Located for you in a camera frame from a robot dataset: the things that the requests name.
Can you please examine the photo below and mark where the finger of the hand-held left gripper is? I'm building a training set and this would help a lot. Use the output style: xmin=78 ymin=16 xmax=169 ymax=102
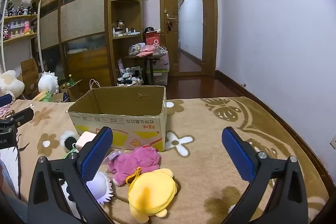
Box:
xmin=6 ymin=108 xmax=35 ymax=127
xmin=0 ymin=93 xmax=15 ymax=109

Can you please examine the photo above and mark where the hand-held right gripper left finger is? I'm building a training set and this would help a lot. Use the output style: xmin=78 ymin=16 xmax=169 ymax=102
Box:
xmin=28 ymin=126 xmax=114 ymax=224

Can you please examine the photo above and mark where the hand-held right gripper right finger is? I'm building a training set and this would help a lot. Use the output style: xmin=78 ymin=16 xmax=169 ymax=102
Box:
xmin=221 ymin=126 xmax=308 ymax=224

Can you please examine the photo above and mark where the lilac-haired plush doll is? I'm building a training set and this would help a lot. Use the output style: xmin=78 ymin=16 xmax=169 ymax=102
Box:
xmin=61 ymin=171 xmax=114 ymax=217

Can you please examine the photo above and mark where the pink plush bear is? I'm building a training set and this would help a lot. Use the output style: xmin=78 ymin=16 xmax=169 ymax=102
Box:
xmin=107 ymin=145 xmax=162 ymax=187

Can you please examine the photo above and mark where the large printed cardboard box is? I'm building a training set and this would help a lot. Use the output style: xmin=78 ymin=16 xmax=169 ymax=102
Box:
xmin=68 ymin=86 xmax=168 ymax=152

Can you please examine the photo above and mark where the yellow plush coin purse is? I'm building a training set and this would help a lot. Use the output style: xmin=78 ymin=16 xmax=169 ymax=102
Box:
xmin=126 ymin=167 xmax=178 ymax=223

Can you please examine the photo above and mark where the basket of soft toys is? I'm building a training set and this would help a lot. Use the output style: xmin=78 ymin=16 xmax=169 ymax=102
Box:
xmin=117 ymin=67 xmax=144 ymax=87

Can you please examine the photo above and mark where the cream plush toy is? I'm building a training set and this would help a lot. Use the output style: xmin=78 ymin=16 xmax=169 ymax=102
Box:
xmin=0 ymin=70 xmax=25 ymax=97

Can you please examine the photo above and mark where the green and yellow toy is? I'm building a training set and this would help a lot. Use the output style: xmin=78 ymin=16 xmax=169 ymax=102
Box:
xmin=32 ymin=90 xmax=54 ymax=103

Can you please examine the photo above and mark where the black and white pompom plush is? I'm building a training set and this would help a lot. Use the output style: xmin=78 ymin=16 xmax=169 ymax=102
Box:
xmin=60 ymin=130 xmax=80 ymax=154

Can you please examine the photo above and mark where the tall open cardboard box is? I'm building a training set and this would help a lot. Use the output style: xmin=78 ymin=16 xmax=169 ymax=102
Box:
xmin=16 ymin=58 xmax=40 ymax=99

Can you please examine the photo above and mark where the white spiky-haired plush doll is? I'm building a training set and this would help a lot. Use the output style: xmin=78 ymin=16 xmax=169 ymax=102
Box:
xmin=37 ymin=71 xmax=60 ymax=95

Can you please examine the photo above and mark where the brown floral blanket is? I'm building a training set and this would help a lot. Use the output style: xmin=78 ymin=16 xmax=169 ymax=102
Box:
xmin=0 ymin=96 xmax=330 ymax=224

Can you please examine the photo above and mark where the cardboard box with bottles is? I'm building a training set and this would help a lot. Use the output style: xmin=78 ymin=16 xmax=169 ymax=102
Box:
xmin=59 ymin=79 xmax=83 ymax=102

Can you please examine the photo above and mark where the yellow shelf rack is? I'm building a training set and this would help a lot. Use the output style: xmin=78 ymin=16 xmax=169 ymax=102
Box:
xmin=0 ymin=0 xmax=44 ymax=72

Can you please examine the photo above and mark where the row of pink boxed figurines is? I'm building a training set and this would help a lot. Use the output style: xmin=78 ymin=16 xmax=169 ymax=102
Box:
xmin=2 ymin=20 xmax=37 ymax=40

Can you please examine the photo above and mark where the grey cloth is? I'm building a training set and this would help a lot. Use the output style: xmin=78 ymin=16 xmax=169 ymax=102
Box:
xmin=0 ymin=160 xmax=29 ymax=223

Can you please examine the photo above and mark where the row of dark figurines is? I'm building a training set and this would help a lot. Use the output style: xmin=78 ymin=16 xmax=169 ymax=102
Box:
xmin=4 ymin=1 xmax=38 ymax=17

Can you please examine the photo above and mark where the small dark side table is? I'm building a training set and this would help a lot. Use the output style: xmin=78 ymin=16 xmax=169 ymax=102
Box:
xmin=124 ymin=53 xmax=168 ymax=86

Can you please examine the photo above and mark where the wooden wardrobe with glass doors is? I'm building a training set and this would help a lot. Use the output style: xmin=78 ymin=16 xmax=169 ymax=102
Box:
xmin=33 ymin=0 xmax=114 ymax=88

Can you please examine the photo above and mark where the clear plastic storage bin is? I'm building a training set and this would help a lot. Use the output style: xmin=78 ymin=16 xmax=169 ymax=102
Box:
xmin=151 ymin=52 xmax=170 ymax=86

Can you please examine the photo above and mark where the clear box of small items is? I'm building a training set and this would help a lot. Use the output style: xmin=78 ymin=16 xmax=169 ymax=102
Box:
xmin=128 ymin=43 xmax=147 ymax=56

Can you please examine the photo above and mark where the pink cloth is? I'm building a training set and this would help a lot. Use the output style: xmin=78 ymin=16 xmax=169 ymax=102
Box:
xmin=135 ymin=45 xmax=158 ymax=58

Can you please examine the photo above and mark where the wooden corner shelf unit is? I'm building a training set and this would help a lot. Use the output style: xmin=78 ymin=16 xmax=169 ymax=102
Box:
xmin=105 ymin=0 xmax=144 ymax=86

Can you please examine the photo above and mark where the row of small bottles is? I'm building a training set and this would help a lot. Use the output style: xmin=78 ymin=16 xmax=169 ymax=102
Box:
xmin=113 ymin=27 xmax=142 ymax=38

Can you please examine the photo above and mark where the red paper bag white print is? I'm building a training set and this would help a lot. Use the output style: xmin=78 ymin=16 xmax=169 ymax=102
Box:
xmin=143 ymin=29 xmax=165 ymax=47

